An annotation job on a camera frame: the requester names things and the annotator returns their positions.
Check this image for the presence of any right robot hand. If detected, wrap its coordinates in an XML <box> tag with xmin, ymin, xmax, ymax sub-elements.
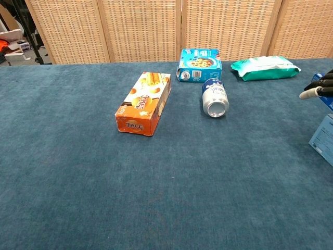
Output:
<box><xmin>299</xmin><ymin>69</ymin><xmax>333</xmax><ymax>100</ymax></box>

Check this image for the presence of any small light blue speaker box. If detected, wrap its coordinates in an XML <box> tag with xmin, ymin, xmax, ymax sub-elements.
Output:
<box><xmin>308</xmin><ymin>114</ymin><xmax>333</xmax><ymax>167</ymax></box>

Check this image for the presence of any blue cookie box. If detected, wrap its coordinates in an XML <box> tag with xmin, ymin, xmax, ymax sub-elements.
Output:
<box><xmin>176</xmin><ymin>48</ymin><xmax>223</xmax><ymax>83</ymax></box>

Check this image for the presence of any orange biscuit box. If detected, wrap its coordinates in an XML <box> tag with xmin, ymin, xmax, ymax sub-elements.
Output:
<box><xmin>114</xmin><ymin>71</ymin><xmax>172</xmax><ymax>137</ymax></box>

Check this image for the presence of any small white and blue box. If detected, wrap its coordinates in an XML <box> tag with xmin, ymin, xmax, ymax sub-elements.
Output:
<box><xmin>16</xmin><ymin>40</ymin><xmax>31</xmax><ymax>52</ymax></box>

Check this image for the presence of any white cardboard box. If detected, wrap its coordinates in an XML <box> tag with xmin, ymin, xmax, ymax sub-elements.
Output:
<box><xmin>4</xmin><ymin>51</ymin><xmax>27</xmax><ymax>66</ymax></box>

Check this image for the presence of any dark blue packet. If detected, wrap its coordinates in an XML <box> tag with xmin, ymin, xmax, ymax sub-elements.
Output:
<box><xmin>311</xmin><ymin>72</ymin><xmax>333</xmax><ymax>112</ymax></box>

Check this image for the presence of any wicker folding screen panel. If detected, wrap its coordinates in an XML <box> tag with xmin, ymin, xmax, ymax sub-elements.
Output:
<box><xmin>181</xmin><ymin>0</ymin><xmax>283</xmax><ymax>62</ymax></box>
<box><xmin>24</xmin><ymin>0</ymin><xmax>111</xmax><ymax>65</ymax></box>
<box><xmin>267</xmin><ymin>0</ymin><xmax>333</xmax><ymax>60</ymax></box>
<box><xmin>97</xmin><ymin>0</ymin><xmax>182</xmax><ymax>64</ymax></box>

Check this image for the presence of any green wet wipes pack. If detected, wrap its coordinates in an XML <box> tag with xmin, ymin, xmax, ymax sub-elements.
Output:
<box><xmin>230</xmin><ymin>55</ymin><xmax>302</xmax><ymax>82</ymax></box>

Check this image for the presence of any blue and silver can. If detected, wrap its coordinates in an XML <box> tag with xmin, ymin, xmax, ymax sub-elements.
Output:
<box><xmin>201</xmin><ymin>78</ymin><xmax>230</xmax><ymax>118</ymax></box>

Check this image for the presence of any black tripod stand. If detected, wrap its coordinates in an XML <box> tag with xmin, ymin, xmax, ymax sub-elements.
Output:
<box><xmin>10</xmin><ymin>0</ymin><xmax>45</xmax><ymax>65</ymax></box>

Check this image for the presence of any brown cardboard sheet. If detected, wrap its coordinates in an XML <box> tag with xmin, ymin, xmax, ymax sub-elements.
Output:
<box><xmin>0</xmin><ymin>9</ymin><xmax>19</xmax><ymax>33</ymax></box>

